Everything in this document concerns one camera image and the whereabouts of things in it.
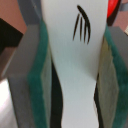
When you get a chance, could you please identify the white tube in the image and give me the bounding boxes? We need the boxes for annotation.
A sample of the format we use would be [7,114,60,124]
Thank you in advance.
[41,0,108,128]

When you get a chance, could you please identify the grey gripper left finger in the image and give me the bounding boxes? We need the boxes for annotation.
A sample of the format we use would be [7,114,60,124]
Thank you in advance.
[7,21,51,128]

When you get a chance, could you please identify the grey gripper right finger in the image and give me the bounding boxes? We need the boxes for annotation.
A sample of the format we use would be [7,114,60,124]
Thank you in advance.
[95,27,128,128]

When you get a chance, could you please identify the red tomato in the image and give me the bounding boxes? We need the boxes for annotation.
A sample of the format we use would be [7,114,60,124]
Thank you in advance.
[107,0,121,17]

